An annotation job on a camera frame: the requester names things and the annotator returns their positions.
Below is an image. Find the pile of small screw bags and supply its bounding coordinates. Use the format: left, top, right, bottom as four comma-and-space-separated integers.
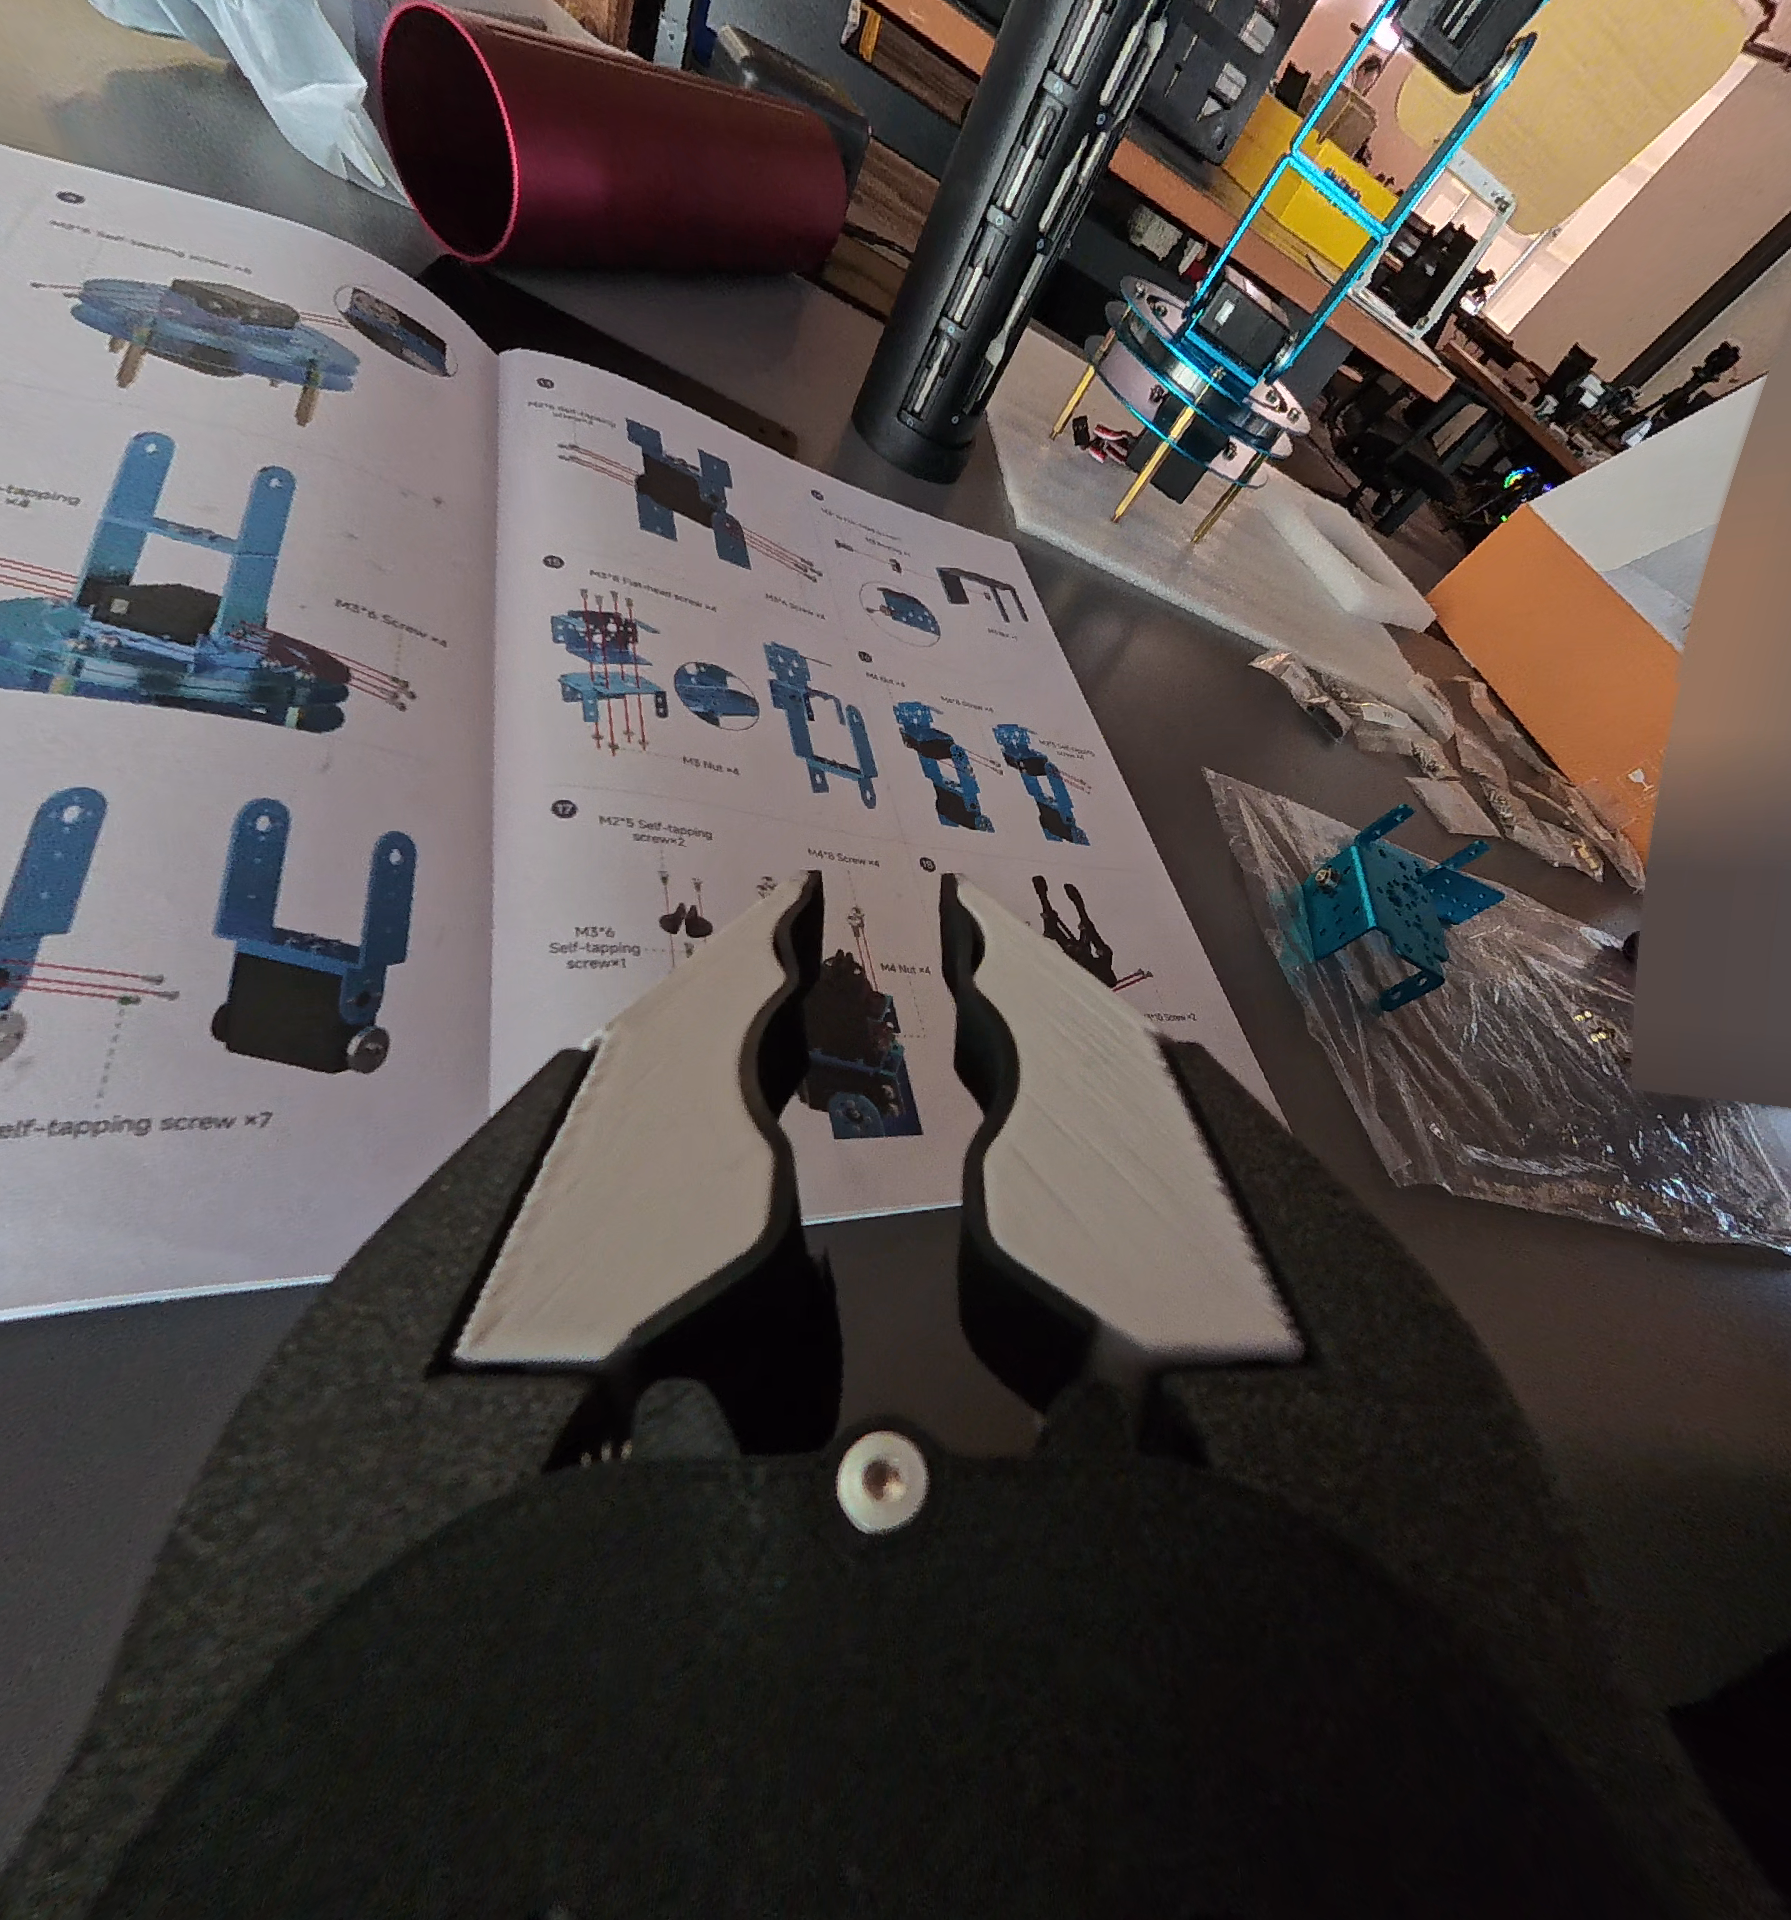
1250, 646, 1650, 895

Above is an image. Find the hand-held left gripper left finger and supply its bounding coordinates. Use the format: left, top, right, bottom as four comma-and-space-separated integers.
446, 872, 851, 1455

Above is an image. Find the wooden workbench table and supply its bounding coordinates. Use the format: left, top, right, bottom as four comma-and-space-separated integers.
867, 0, 1454, 408

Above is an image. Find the beige acoustic panel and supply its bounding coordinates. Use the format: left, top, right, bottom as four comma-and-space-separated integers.
1391, 0, 1761, 266

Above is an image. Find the white foam sheet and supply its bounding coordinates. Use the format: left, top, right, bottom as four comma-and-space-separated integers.
986, 402, 1438, 633

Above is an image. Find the red fabric roll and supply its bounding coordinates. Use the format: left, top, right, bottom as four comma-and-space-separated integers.
381, 0, 875, 281

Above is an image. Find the white plastic wrap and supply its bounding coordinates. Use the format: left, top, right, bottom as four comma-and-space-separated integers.
93, 0, 419, 204

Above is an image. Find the black patterned bottle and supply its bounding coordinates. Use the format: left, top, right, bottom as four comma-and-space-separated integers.
848, 0, 1154, 486

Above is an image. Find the assembly instruction booklet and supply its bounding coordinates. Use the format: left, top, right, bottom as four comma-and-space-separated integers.
0, 127, 1291, 1331

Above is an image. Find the orange cardboard box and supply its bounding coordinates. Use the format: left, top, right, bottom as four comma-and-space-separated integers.
1426, 373, 1771, 844

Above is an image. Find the dark desk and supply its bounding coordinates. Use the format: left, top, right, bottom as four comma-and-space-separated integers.
0, 60, 1791, 1920

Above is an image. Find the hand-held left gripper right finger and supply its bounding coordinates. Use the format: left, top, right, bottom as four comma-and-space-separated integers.
938, 872, 1311, 1427

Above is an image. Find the large clear plastic bag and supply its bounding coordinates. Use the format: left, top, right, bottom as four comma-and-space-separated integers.
1197, 765, 1791, 1266

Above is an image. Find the black compartment case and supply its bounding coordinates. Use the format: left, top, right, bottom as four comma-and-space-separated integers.
1128, 0, 1282, 162

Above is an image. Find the yellow storage bin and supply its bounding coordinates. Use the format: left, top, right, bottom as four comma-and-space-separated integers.
1220, 95, 1416, 281

